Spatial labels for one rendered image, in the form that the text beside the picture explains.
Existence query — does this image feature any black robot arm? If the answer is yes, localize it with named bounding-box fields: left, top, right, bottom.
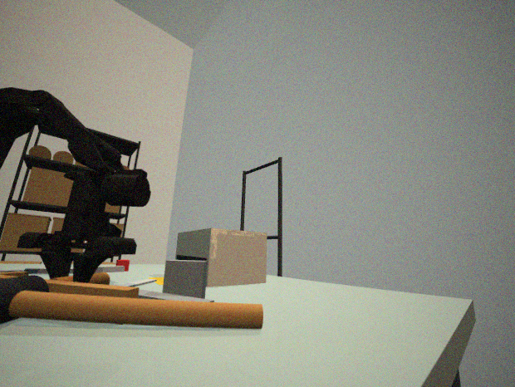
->
left=0, top=87, right=151, bottom=207

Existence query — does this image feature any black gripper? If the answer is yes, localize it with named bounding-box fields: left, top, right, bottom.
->
left=17, top=202, right=137, bottom=283

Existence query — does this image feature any red cube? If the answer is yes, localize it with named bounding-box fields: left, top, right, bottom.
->
left=116, top=260, right=130, bottom=272

